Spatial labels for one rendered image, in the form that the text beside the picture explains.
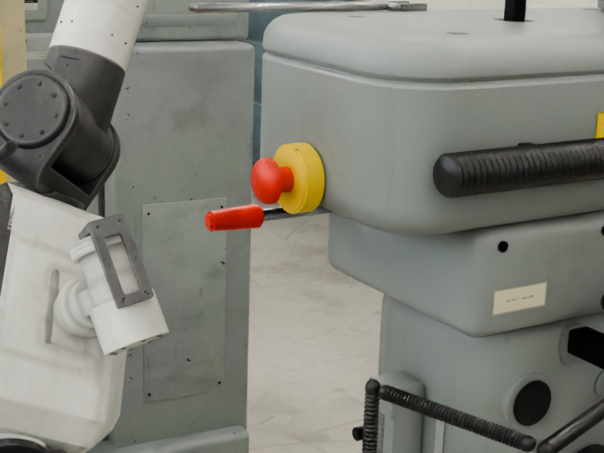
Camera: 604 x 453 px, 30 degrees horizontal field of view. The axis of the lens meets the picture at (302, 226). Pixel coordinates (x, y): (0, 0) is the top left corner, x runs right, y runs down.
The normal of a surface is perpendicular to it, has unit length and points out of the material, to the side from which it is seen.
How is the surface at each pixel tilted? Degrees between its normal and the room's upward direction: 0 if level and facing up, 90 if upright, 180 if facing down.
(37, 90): 61
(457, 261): 90
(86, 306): 90
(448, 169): 90
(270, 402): 0
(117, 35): 83
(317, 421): 0
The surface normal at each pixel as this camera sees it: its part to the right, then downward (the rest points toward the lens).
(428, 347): -0.85, 0.11
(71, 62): -0.18, -0.24
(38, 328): 0.65, -0.33
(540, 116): 0.52, 0.25
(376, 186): -0.51, 0.22
